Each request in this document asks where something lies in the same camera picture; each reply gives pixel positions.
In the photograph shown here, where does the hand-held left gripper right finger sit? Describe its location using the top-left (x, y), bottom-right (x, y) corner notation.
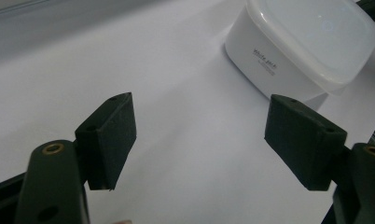
top-left (264, 94), bottom-right (348, 192)

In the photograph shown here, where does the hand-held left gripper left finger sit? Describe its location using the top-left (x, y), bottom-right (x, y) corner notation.
top-left (74, 91), bottom-right (137, 191)

